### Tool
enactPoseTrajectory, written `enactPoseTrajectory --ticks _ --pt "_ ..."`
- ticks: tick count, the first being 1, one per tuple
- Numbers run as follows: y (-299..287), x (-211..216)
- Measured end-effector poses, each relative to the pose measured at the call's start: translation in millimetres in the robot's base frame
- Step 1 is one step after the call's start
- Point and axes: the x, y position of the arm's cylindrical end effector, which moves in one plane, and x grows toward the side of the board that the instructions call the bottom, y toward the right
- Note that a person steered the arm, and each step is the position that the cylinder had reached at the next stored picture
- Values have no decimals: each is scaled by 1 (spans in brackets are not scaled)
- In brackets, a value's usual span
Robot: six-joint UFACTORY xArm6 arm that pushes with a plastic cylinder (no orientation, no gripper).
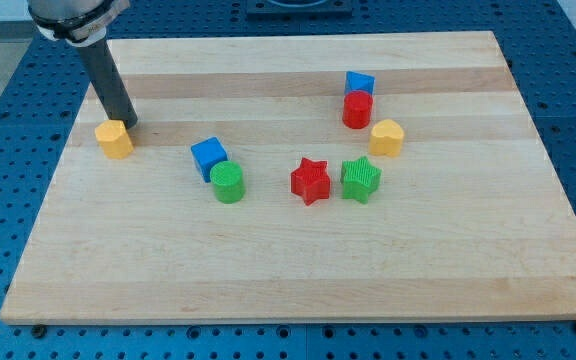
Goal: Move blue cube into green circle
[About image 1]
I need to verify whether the grey robot arm flange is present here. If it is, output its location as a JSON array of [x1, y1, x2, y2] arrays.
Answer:
[[27, 0, 130, 47]]

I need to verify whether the blue cube block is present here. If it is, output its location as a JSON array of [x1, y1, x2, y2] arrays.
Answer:
[[190, 137, 228, 183]]

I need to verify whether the red star block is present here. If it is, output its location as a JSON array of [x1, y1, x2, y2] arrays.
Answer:
[[290, 157, 331, 206]]

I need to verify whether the green cylinder block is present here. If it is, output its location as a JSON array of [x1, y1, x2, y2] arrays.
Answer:
[[210, 161, 246, 204]]

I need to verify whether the green star block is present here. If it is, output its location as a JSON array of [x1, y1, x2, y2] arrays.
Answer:
[[340, 156, 382, 204]]

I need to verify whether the light wooden board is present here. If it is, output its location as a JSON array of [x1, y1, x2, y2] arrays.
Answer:
[[0, 31, 576, 325]]

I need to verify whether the red cylinder block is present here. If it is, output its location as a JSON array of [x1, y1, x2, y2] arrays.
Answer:
[[342, 90, 373, 129]]

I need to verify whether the yellow heart block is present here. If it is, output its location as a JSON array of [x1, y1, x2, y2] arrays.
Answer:
[[368, 119, 405, 157]]

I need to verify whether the blue triangle block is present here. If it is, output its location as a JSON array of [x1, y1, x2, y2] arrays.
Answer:
[[344, 71, 375, 96]]

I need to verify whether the yellow hexagon block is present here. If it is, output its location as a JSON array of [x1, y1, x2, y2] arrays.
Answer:
[[94, 120, 134, 159]]

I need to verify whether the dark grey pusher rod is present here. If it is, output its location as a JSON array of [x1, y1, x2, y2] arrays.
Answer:
[[77, 38, 138, 129]]

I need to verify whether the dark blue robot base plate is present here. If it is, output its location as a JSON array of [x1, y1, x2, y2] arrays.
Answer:
[[246, 0, 353, 19]]

